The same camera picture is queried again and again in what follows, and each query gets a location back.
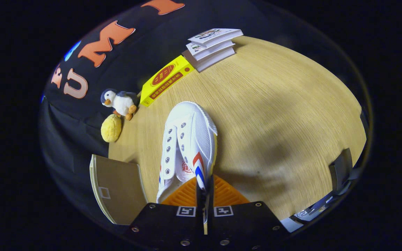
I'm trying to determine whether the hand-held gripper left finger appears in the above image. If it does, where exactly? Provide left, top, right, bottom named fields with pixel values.
left=130, top=176, right=205, bottom=251

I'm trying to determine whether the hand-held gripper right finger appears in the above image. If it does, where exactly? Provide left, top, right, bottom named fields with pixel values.
left=206, top=174, right=290, bottom=251

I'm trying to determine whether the cream fabric storage box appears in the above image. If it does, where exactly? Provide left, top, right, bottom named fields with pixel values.
left=89, top=154, right=148, bottom=225

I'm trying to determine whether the white canvas shoe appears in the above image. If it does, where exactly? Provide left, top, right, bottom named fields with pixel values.
left=156, top=101, right=218, bottom=204

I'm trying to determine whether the yellow round plush bun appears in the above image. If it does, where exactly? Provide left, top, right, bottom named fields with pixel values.
left=100, top=114, right=122, bottom=143

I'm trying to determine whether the dark grey object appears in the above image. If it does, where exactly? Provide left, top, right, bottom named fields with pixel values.
left=328, top=148, right=354, bottom=191

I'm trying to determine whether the penguin plush toy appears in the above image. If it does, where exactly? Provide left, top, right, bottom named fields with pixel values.
left=100, top=89, right=139, bottom=121

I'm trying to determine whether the yellow book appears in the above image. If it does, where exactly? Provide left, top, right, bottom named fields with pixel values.
left=140, top=55, right=195, bottom=107

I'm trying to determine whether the brown cover book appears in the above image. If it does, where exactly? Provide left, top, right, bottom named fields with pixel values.
left=182, top=47, right=236, bottom=73

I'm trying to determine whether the white illustrated cover book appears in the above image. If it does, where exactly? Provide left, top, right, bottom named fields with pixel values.
left=188, top=28, right=244, bottom=48

